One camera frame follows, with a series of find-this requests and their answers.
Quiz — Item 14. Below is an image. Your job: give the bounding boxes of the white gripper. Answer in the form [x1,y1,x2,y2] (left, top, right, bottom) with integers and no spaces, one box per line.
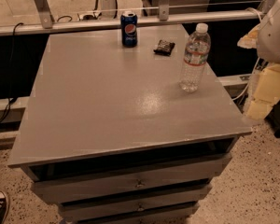
[237,0,280,120]

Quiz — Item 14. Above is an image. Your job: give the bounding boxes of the clear plastic water bottle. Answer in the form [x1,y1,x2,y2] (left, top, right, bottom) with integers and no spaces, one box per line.
[179,23,211,92]

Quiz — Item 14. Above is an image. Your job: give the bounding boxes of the dark snack packet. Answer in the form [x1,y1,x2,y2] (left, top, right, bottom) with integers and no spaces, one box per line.
[154,40,175,56]

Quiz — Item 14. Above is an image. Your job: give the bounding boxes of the blue pepsi soda can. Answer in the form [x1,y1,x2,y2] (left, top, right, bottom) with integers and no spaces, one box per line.
[120,11,137,48]

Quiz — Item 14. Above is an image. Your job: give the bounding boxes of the grey drawer cabinet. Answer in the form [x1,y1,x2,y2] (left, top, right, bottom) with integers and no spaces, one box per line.
[8,25,250,224]

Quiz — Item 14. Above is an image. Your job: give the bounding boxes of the white power strip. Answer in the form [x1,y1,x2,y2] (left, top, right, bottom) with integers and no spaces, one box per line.
[77,13,101,21]

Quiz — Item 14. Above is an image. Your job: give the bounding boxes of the white cable on right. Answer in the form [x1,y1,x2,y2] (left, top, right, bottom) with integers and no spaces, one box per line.
[231,57,261,102]

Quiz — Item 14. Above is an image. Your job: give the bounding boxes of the metal railing frame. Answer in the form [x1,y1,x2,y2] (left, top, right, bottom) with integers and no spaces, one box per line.
[0,0,277,36]

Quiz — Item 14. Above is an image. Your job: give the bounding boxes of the black cable on left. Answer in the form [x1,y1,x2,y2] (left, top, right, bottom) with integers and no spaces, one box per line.
[0,21,24,127]

